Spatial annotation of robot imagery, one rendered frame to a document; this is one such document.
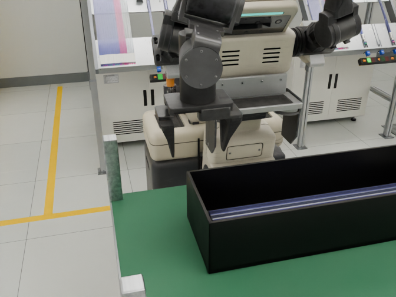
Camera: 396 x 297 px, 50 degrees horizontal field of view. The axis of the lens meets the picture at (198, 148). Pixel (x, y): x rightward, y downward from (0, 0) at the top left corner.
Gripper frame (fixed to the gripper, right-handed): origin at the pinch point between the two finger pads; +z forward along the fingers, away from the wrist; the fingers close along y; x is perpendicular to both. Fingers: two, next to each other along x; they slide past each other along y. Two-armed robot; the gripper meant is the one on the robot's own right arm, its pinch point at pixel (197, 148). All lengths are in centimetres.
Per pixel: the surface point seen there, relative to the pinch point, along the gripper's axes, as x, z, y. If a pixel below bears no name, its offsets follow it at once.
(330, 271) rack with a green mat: -13.1, 20.6, 20.9
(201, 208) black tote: -3.8, 9.8, -0.2
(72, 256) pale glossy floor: 112, 117, -38
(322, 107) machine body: 224, 101, 157
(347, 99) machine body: 225, 97, 178
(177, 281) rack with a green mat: -9.0, 20.5, -5.9
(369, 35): 203, 39, 171
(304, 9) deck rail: 218, 22, 128
